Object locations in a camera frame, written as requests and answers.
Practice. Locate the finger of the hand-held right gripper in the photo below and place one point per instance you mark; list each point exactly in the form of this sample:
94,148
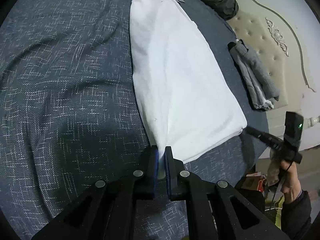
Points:
261,134

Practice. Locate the white polo shirt black trim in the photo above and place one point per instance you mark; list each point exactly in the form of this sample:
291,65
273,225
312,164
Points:
180,80

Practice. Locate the folded black garment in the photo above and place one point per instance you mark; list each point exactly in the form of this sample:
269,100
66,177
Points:
232,46

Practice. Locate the person's right hand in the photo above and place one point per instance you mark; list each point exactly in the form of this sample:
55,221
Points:
291,180

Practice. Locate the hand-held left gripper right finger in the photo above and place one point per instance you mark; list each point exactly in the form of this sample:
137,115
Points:
167,172

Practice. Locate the cardboard box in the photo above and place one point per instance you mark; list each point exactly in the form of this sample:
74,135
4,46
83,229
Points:
253,182

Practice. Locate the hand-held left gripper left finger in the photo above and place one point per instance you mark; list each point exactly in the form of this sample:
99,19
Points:
155,170

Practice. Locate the person's right forearm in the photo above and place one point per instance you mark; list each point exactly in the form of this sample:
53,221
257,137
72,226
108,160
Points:
297,217

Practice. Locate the cream tufted headboard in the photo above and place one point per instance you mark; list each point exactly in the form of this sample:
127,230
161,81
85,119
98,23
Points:
270,55

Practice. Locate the blue patterned bed sheet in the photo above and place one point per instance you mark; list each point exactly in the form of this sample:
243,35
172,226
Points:
62,92

